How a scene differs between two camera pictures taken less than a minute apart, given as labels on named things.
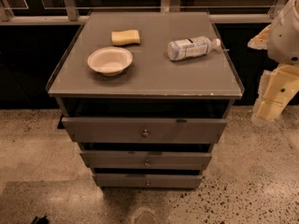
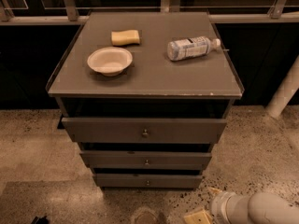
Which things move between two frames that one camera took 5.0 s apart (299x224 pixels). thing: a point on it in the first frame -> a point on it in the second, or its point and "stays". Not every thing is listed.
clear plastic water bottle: [190, 48] stays
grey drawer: [149, 180] stays
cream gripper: [285, 39] -> [219, 206]
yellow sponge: [125, 36] stays
